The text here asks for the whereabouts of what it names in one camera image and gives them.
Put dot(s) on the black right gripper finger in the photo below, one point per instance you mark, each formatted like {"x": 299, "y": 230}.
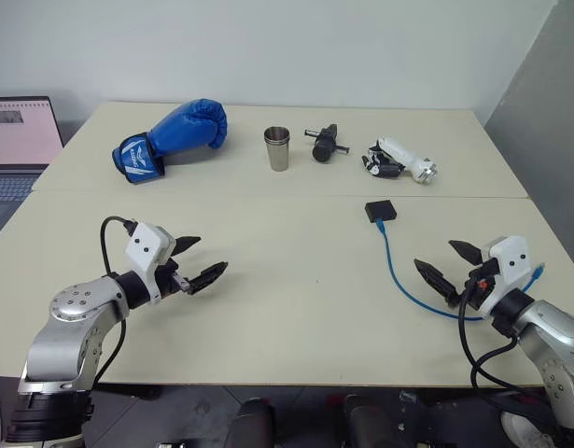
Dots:
{"x": 436, "y": 280}
{"x": 466, "y": 251}

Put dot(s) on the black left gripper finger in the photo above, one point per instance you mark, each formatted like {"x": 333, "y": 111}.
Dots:
{"x": 186, "y": 243}
{"x": 207, "y": 276}

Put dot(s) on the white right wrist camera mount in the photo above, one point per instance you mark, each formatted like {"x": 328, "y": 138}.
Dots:
{"x": 513, "y": 256}

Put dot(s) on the dark rounded shape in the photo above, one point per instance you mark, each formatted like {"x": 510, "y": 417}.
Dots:
{"x": 251, "y": 424}

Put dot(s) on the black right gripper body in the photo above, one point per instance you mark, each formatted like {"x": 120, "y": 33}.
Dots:
{"x": 473, "y": 295}

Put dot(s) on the blue boxing glove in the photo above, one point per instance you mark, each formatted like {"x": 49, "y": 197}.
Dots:
{"x": 184, "y": 130}

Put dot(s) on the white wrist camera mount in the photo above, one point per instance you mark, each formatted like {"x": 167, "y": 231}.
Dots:
{"x": 146, "y": 245}
{"x": 513, "y": 256}

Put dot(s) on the stacked stainless steel cups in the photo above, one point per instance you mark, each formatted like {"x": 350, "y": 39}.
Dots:
{"x": 277, "y": 151}

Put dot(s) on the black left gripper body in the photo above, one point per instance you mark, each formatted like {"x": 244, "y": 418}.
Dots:
{"x": 168, "y": 280}

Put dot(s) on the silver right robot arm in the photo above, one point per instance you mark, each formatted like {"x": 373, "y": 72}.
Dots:
{"x": 552, "y": 326}

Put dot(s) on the white robotic hand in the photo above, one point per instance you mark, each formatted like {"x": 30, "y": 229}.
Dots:
{"x": 403, "y": 154}

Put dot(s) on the grey laptop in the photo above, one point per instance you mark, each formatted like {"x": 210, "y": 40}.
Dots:
{"x": 16, "y": 135}

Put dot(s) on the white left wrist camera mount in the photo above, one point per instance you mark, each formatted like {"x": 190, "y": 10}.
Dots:
{"x": 146, "y": 245}

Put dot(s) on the white shoe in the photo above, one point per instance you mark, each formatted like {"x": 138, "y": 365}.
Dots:
{"x": 524, "y": 429}

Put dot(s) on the small black plastic box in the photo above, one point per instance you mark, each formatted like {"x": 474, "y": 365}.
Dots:
{"x": 382, "y": 210}

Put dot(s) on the black spare gripper unit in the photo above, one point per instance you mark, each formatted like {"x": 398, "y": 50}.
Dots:
{"x": 323, "y": 147}

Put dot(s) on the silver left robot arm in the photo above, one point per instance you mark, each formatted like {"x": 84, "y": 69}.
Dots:
{"x": 67, "y": 336}

